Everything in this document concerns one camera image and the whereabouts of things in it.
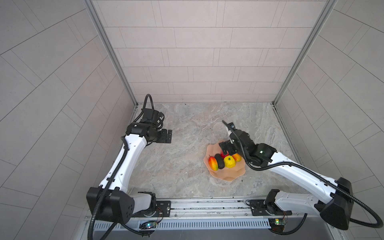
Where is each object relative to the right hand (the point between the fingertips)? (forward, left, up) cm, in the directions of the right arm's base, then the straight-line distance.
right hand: (229, 139), depth 78 cm
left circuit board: (-33, +41, -13) cm, 54 cm away
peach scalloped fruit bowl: (-12, +3, -15) cm, 20 cm away
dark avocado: (-6, +5, -12) cm, 14 cm away
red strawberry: (-3, +2, -13) cm, 14 cm away
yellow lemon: (-8, 0, -11) cm, 13 cm away
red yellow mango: (-8, +9, -11) cm, 16 cm away
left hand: (+4, +33, +3) cm, 34 cm away
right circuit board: (-36, -17, -18) cm, 44 cm away
